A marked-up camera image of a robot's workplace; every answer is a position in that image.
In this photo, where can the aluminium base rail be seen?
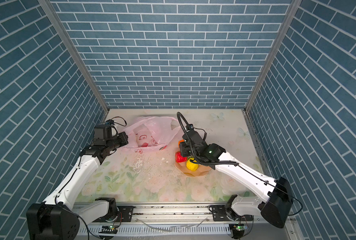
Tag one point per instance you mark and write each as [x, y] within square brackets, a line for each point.
[187, 214]

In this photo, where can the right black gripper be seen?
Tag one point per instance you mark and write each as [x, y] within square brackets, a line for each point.
[183, 148]

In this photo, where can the orange fake fruit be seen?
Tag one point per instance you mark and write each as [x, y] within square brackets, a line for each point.
[181, 141]

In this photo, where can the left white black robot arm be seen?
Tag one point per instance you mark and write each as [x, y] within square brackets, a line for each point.
[55, 218]

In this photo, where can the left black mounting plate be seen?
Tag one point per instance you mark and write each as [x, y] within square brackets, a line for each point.
[122, 214]

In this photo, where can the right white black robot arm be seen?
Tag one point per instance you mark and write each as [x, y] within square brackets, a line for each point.
[274, 197]

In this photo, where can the white ventilation grille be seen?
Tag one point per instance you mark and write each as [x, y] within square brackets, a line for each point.
[142, 230]

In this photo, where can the peach lotus shaped bowl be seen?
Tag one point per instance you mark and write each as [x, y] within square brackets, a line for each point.
[200, 172]

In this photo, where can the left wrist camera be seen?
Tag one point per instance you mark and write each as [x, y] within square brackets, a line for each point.
[104, 132]

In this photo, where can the pink plastic bag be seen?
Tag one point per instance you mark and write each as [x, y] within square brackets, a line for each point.
[151, 134]

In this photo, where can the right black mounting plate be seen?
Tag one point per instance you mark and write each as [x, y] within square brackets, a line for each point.
[222, 214]

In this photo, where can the red fake bell pepper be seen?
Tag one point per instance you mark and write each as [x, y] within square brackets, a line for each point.
[179, 158]

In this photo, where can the black mounting plate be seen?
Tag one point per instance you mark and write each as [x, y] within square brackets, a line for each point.
[222, 214]
[122, 214]

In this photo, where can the yellow fake lemon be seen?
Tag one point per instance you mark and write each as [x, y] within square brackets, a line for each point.
[192, 164]

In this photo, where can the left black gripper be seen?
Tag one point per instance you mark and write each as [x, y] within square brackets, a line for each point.
[124, 139]

